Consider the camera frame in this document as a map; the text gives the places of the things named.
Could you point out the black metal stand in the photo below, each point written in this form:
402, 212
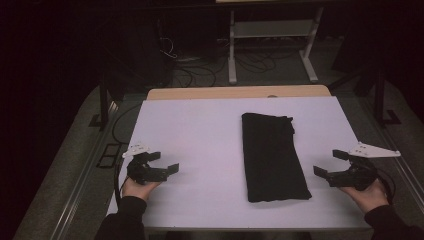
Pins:
104, 100
380, 100

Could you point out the person's left hand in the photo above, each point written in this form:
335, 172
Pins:
138, 190

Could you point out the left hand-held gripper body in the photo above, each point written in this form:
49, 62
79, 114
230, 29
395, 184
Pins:
143, 171

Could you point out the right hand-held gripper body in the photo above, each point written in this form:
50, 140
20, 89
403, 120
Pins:
360, 176

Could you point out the metal floor rail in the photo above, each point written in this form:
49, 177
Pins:
405, 166
78, 193

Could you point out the person's right hand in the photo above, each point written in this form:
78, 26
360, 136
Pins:
368, 198

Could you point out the white metal stand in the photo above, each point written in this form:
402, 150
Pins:
273, 29

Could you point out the black tank top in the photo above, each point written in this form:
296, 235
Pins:
271, 160

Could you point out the wooden table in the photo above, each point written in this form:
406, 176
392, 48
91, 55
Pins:
216, 92

